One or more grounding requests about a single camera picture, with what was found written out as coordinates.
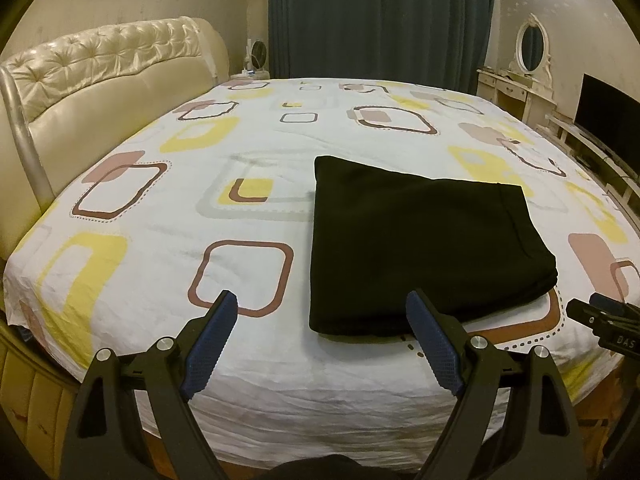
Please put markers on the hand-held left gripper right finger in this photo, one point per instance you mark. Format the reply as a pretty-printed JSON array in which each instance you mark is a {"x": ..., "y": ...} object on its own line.
[{"x": 435, "y": 345}]

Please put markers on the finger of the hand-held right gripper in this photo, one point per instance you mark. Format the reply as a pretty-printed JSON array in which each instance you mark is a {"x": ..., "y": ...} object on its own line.
[
  {"x": 585, "y": 314},
  {"x": 610, "y": 304}
]

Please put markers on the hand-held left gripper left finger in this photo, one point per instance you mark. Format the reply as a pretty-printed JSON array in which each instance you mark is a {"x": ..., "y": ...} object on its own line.
[{"x": 210, "y": 345}]

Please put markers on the black pants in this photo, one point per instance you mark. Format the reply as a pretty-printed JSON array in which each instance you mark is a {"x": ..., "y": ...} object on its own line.
[{"x": 425, "y": 240}]

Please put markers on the white television stand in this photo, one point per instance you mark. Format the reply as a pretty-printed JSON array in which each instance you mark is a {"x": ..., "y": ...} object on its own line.
[{"x": 590, "y": 147}]

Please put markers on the bed with patterned sheet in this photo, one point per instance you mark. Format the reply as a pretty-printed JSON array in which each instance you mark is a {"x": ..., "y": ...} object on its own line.
[{"x": 200, "y": 170}]

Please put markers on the black flat screen television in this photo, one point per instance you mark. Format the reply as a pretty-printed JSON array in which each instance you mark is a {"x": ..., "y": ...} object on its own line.
[{"x": 605, "y": 107}]

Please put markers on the white vanity dresser with mirror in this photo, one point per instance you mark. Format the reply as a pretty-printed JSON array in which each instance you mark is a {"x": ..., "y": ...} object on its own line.
[{"x": 515, "y": 92}]

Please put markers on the cream tufted leather headboard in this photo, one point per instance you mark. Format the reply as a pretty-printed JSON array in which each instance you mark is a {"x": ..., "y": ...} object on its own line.
[{"x": 100, "y": 75}]

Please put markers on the small white desk fan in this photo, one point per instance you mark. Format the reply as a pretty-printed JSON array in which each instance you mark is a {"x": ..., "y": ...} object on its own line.
[{"x": 259, "y": 57}]

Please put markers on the dark teal curtain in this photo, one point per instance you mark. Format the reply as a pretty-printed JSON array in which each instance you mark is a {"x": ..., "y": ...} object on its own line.
[{"x": 380, "y": 15}]

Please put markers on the cream padded bed frame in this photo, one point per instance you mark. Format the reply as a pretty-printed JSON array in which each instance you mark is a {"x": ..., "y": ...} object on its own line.
[{"x": 35, "y": 410}]

